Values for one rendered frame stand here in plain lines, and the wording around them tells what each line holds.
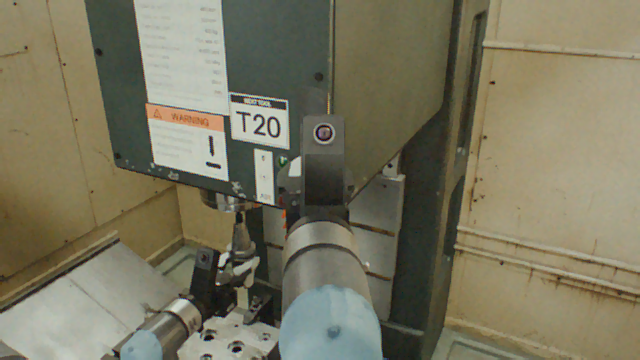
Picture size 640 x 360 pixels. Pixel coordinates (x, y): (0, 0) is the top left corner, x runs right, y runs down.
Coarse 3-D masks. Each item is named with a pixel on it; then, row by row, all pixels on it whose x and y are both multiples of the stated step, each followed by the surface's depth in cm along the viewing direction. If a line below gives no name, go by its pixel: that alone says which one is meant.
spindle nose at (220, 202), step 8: (200, 192) 101; (208, 192) 98; (208, 200) 99; (216, 200) 98; (224, 200) 97; (232, 200) 97; (240, 200) 97; (216, 208) 99; (224, 208) 98; (232, 208) 98; (240, 208) 98; (248, 208) 99
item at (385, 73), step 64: (128, 0) 72; (256, 0) 62; (320, 0) 58; (384, 0) 71; (448, 0) 106; (128, 64) 77; (256, 64) 66; (320, 64) 61; (384, 64) 77; (128, 128) 83; (384, 128) 83; (256, 192) 75
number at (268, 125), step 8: (256, 112) 69; (264, 112) 68; (272, 112) 67; (256, 120) 69; (264, 120) 69; (272, 120) 68; (280, 120) 67; (256, 128) 70; (264, 128) 69; (272, 128) 68; (280, 128) 68; (256, 136) 70; (264, 136) 70; (272, 136) 69; (280, 136) 68
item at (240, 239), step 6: (234, 222) 107; (240, 222) 107; (234, 228) 108; (240, 228) 107; (246, 228) 109; (234, 234) 108; (240, 234) 108; (246, 234) 109; (234, 240) 109; (240, 240) 108; (246, 240) 109; (234, 246) 109; (240, 246) 109; (246, 246) 109
